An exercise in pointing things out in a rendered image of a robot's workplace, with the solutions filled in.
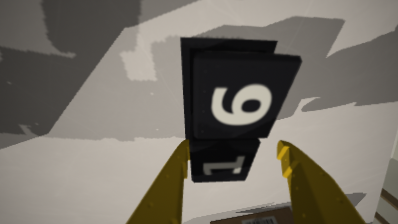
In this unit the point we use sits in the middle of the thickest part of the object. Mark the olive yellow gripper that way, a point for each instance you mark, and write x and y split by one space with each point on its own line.
315 196

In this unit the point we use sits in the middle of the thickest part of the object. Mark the black number cube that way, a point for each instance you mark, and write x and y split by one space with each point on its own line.
221 160
240 94

